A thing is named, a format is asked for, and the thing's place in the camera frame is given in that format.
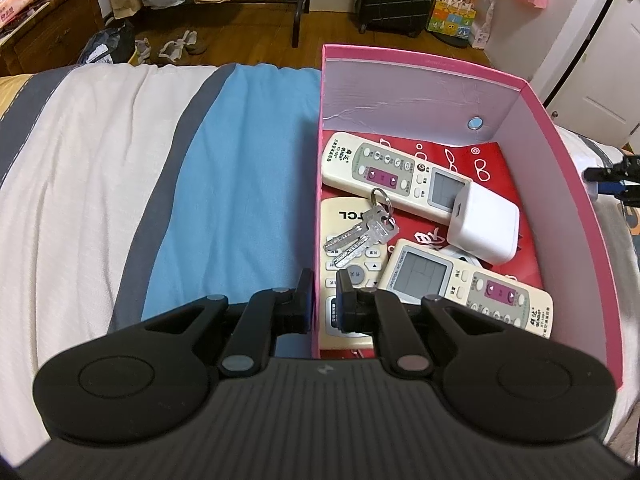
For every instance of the pink cardboard box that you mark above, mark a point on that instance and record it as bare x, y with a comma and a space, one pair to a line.
400, 85

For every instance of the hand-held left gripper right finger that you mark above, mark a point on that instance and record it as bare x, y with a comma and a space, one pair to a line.
346, 305

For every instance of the striped bed sheet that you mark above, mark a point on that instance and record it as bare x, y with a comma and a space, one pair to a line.
100, 160

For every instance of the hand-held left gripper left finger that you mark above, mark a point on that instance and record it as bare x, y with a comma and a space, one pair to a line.
302, 305

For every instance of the white door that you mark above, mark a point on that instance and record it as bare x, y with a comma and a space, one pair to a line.
600, 60

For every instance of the dark plastic bag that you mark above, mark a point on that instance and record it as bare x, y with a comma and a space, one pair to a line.
105, 45

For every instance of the orange tissue box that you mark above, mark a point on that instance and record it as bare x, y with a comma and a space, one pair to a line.
15, 7

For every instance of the black clothes rack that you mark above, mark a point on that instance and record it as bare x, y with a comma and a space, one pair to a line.
301, 15

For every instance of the wooden nightstand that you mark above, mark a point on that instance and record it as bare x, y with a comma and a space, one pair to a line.
55, 40

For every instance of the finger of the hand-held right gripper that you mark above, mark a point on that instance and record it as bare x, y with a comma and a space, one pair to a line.
610, 170
612, 188

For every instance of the pale remote with round button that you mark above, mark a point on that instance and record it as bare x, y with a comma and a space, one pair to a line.
327, 280

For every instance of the white charger cube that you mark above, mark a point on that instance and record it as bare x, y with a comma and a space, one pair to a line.
487, 225

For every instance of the white slipper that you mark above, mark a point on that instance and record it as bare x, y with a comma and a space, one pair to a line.
177, 45
143, 51

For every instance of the silver key bunch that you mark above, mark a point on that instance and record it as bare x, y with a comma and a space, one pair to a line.
377, 232

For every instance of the cream remote with purple buttons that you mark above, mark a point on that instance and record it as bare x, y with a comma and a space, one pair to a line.
465, 280
345, 160

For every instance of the colourful gift bag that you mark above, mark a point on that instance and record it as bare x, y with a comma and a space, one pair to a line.
452, 20

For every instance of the red printed paper bag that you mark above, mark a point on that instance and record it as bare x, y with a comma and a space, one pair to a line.
500, 195

